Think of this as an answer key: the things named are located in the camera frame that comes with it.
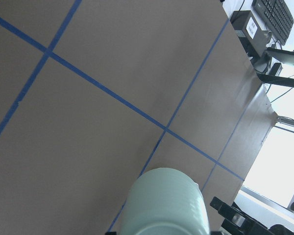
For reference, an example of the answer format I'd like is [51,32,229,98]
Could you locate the black keyboard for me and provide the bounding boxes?
[251,0,294,46]

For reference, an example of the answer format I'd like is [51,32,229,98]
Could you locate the light green plastic cup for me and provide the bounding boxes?
[120,168,210,235]

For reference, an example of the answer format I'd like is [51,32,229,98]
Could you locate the black computer box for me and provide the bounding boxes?
[230,10,272,58]

